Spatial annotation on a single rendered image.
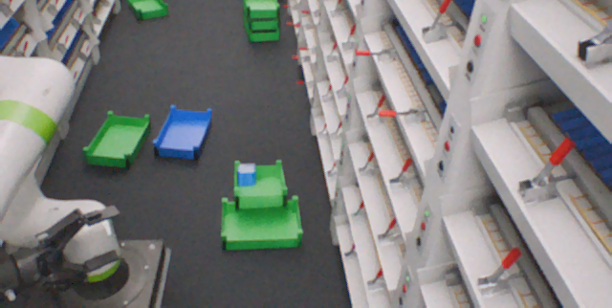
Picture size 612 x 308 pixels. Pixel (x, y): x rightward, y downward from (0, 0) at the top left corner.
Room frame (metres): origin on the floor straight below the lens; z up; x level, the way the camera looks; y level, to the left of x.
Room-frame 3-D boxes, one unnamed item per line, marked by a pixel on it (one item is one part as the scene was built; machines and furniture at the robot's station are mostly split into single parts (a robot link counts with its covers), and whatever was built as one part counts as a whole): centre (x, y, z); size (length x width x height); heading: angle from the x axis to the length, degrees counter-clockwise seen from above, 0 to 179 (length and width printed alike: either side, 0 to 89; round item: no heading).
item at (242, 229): (1.39, 0.15, 0.04); 0.30 x 0.20 x 0.08; 99
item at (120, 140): (1.83, 0.86, 0.04); 0.30 x 0.20 x 0.08; 178
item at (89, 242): (0.85, 0.55, 0.49); 0.16 x 0.13 x 0.19; 83
